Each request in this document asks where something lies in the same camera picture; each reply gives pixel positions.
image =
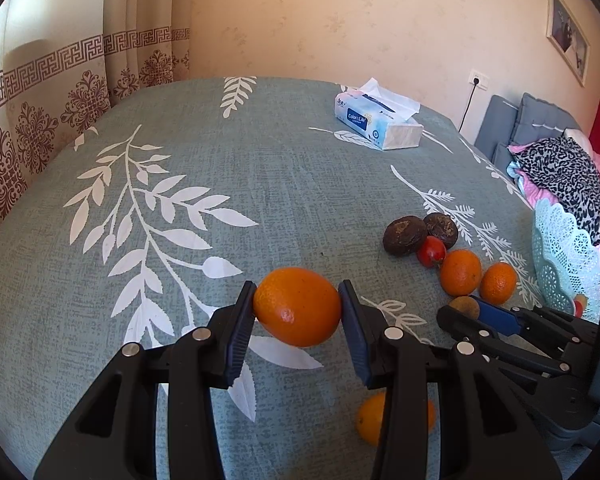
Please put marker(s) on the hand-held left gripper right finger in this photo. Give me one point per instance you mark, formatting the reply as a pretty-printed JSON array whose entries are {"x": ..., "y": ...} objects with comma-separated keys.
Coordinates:
[{"x": 355, "y": 345}]

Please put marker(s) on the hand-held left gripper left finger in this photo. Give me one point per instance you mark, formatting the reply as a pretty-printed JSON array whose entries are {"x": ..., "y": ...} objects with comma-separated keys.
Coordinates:
[{"x": 240, "y": 345}]

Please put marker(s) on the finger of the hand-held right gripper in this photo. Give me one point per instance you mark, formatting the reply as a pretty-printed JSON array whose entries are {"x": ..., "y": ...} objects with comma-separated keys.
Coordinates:
[
  {"x": 497, "y": 317},
  {"x": 460, "y": 325}
]

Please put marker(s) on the small yellow-brown fruit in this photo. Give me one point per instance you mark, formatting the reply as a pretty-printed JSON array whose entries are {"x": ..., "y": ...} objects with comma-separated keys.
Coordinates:
[{"x": 462, "y": 306}]

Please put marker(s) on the small orange tangerine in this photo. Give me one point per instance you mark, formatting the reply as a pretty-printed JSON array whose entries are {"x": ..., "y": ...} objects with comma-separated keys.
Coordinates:
[
  {"x": 497, "y": 284},
  {"x": 461, "y": 272}
]

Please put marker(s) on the large orange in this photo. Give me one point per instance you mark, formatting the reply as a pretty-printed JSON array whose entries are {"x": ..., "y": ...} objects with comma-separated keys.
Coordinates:
[{"x": 295, "y": 305}]

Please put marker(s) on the red tomato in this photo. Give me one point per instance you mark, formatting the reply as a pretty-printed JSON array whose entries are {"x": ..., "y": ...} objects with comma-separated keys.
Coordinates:
[{"x": 431, "y": 252}]

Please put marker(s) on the medium orange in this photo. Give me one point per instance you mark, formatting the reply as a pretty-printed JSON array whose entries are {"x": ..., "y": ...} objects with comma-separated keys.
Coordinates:
[{"x": 370, "y": 422}]

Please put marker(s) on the light blue lattice basket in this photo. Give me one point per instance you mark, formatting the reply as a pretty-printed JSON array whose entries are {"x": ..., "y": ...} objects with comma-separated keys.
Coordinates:
[{"x": 565, "y": 260}]

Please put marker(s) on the dark brown round fruit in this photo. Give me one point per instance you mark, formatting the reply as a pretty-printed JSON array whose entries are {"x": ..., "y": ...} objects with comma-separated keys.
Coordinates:
[
  {"x": 442, "y": 227},
  {"x": 405, "y": 235}
]

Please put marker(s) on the small red fruit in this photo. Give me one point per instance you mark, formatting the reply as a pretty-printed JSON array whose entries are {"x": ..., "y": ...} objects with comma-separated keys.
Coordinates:
[{"x": 580, "y": 305}]

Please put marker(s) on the small grey-blue cushion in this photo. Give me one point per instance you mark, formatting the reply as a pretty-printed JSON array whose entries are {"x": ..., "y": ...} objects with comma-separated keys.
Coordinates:
[{"x": 504, "y": 157}]

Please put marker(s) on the leopard print cloth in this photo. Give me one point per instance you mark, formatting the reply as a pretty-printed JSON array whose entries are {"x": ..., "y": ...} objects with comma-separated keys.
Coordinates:
[{"x": 560, "y": 170}]

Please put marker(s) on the teal leaf-print tablecloth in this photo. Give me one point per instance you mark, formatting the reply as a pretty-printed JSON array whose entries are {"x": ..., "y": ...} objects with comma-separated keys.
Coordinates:
[{"x": 280, "y": 185}]

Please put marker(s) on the white pillow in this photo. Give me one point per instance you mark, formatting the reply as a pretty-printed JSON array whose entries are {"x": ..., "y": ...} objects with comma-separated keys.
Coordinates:
[{"x": 577, "y": 139}]

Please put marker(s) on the blue white tissue pack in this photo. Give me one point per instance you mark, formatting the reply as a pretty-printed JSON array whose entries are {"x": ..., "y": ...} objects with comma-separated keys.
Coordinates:
[{"x": 365, "y": 120}]

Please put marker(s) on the beige patterned curtain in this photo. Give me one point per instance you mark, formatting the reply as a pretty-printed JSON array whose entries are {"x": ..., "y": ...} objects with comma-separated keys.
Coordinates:
[{"x": 40, "y": 125}]

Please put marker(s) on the white wall outlet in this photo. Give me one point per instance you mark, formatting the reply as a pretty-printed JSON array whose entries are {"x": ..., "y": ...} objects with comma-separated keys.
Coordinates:
[{"x": 478, "y": 79}]

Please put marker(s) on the framed wall picture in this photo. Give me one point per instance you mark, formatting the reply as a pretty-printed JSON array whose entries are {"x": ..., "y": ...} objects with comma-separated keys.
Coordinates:
[{"x": 567, "y": 35}]

